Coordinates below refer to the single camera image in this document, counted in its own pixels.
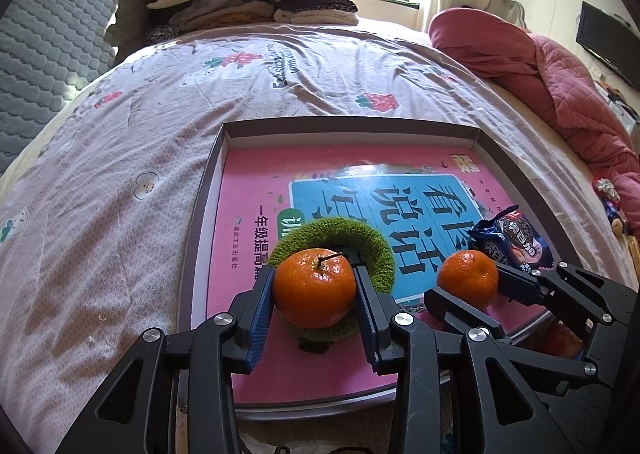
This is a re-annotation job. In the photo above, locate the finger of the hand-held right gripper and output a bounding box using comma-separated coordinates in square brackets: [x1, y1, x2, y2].
[494, 262, 640, 336]
[424, 285, 619, 454]

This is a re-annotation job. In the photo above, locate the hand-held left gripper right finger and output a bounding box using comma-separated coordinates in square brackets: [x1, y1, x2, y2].
[352, 265, 566, 454]

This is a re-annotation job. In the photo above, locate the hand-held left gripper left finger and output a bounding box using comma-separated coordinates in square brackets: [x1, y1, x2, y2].
[55, 264, 278, 454]

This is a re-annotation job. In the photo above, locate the blue cookie packet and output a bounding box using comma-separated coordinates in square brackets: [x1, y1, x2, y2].
[470, 205, 553, 271]

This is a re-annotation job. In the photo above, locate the mandarin orange with stem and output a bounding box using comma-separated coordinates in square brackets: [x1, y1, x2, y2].
[272, 248, 357, 330]

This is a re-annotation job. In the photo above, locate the green fuzzy scrunchie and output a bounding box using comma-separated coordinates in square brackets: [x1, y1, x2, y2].
[267, 217, 397, 345]

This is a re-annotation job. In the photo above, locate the pink and blue book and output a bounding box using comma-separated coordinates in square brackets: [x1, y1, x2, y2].
[207, 144, 551, 407]

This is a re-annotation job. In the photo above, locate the small colourful toy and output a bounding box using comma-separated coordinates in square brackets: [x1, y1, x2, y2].
[592, 178, 631, 235]

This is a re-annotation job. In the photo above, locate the strawberry printed bedsheet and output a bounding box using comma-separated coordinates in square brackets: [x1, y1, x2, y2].
[0, 19, 601, 454]

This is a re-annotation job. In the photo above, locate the white storage cabinet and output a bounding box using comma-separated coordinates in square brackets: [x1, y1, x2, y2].
[607, 89, 640, 135]

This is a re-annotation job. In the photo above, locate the pink quilted blanket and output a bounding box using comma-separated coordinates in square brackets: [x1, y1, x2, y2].
[428, 8, 640, 215]

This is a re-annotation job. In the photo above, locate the black flat television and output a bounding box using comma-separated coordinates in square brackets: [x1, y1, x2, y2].
[575, 2, 640, 88]

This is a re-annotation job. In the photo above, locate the white curved chair back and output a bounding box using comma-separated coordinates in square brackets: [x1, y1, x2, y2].
[487, 0, 528, 28]

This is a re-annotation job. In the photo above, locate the grey quilted headboard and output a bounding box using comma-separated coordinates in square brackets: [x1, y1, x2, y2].
[0, 0, 146, 175]

